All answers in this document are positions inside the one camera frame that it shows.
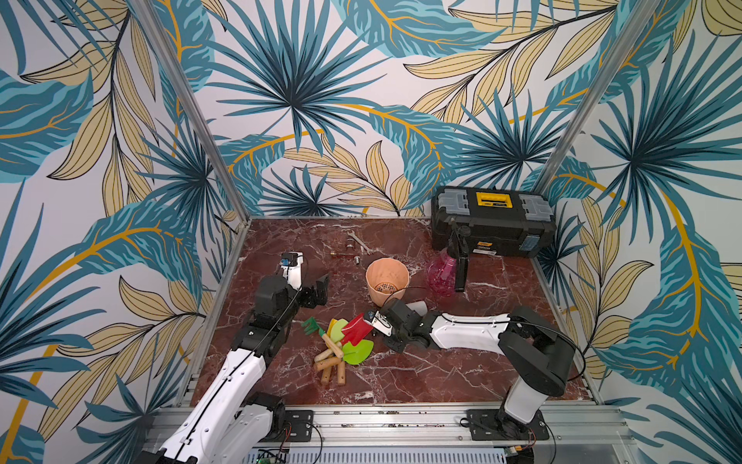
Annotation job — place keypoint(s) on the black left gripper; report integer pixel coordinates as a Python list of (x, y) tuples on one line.
[(313, 293)]

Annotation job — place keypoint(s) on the green toy rake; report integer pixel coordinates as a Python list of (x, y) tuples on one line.
[(311, 326)]

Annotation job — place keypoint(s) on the red toy shovel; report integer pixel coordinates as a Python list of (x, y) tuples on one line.
[(355, 331)]

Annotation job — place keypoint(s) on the pink spray bottle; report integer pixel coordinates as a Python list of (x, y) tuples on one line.
[(448, 273)]

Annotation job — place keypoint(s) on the small white spray bottle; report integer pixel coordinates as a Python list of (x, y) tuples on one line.
[(419, 307)]

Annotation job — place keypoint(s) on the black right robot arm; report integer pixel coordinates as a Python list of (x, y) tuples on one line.
[(540, 353)]

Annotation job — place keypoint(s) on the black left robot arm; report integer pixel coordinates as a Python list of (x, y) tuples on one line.
[(229, 421)]

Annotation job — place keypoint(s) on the light green narrow trowel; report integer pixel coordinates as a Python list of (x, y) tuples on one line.
[(335, 330)]

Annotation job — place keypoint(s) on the peach plastic flower pot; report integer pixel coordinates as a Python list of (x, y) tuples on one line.
[(386, 278)]

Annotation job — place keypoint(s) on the light green wide trowel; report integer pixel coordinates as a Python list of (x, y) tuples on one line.
[(353, 355)]

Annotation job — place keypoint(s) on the silver wrench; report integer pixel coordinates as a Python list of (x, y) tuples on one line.
[(360, 242)]

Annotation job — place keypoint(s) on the black yellow toolbox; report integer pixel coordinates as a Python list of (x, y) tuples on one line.
[(506, 223)]

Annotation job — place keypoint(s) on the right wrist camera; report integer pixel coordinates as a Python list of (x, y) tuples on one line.
[(378, 322)]

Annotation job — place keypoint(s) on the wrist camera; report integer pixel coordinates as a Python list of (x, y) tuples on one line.
[(291, 264), (378, 322)]

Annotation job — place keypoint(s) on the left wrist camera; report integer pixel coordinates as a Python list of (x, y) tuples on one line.
[(291, 264)]

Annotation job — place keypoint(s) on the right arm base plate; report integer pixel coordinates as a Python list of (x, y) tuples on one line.
[(495, 425)]

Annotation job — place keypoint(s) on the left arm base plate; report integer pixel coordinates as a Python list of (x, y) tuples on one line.
[(291, 426)]

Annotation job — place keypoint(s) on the aluminium front rail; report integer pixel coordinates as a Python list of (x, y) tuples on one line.
[(431, 432)]

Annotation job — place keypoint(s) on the right aluminium corner post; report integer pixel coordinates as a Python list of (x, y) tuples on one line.
[(640, 16)]

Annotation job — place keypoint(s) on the aluminium corner post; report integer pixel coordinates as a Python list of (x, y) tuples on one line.
[(155, 33), (640, 16)]

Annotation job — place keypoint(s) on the left aluminium corner post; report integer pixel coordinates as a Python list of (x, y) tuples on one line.
[(155, 33)]

